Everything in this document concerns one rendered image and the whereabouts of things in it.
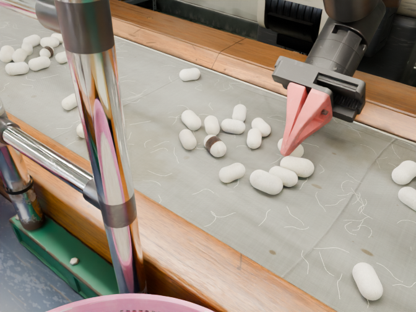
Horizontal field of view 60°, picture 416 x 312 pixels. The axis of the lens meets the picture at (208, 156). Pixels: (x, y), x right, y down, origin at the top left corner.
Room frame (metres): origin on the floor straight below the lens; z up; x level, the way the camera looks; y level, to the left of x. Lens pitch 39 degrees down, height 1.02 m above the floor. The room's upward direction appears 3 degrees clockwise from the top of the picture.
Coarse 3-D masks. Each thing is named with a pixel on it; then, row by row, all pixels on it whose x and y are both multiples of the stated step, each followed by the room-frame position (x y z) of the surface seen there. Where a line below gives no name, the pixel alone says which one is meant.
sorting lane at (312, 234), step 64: (0, 64) 0.56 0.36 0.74; (64, 64) 0.57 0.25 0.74; (128, 64) 0.58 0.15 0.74; (192, 64) 0.59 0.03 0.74; (64, 128) 0.39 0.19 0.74; (128, 128) 0.39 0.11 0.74; (320, 128) 0.41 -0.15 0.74; (192, 192) 0.28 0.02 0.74; (256, 192) 0.28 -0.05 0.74; (320, 192) 0.29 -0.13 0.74; (384, 192) 0.29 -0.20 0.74; (256, 256) 0.20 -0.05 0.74; (320, 256) 0.20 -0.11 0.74; (384, 256) 0.21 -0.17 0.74
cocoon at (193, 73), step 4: (192, 68) 0.54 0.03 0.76; (196, 68) 0.54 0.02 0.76; (180, 72) 0.53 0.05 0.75; (184, 72) 0.53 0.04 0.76; (188, 72) 0.53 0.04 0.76; (192, 72) 0.53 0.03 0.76; (196, 72) 0.53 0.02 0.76; (180, 76) 0.53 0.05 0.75; (184, 76) 0.53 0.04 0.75; (188, 76) 0.53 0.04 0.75; (192, 76) 0.53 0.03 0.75; (196, 76) 0.53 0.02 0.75; (184, 80) 0.53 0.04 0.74
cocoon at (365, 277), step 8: (360, 264) 0.18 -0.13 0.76; (368, 264) 0.18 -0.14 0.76; (352, 272) 0.18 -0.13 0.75; (360, 272) 0.18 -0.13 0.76; (368, 272) 0.18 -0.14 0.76; (360, 280) 0.17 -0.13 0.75; (368, 280) 0.17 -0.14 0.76; (376, 280) 0.17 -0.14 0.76; (360, 288) 0.17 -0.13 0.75; (368, 288) 0.16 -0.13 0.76; (376, 288) 0.16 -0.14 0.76; (368, 296) 0.16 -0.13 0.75; (376, 296) 0.16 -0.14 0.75
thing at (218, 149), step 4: (208, 136) 0.36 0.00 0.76; (204, 140) 0.36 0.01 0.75; (204, 144) 0.35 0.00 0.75; (216, 144) 0.34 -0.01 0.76; (220, 144) 0.34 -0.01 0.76; (224, 144) 0.35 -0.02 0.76; (212, 148) 0.34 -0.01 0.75; (216, 148) 0.34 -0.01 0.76; (220, 148) 0.34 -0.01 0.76; (224, 148) 0.34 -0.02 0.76; (212, 152) 0.34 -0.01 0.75; (216, 152) 0.33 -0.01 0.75; (220, 152) 0.33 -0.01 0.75; (224, 152) 0.34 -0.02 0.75; (216, 156) 0.34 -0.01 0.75; (220, 156) 0.34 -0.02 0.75
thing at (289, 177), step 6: (276, 168) 0.30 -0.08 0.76; (282, 168) 0.30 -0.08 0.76; (276, 174) 0.30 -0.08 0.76; (282, 174) 0.30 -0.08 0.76; (288, 174) 0.30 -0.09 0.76; (294, 174) 0.30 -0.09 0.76; (282, 180) 0.29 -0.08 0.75; (288, 180) 0.29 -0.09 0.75; (294, 180) 0.29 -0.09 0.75; (288, 186) 0.29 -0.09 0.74
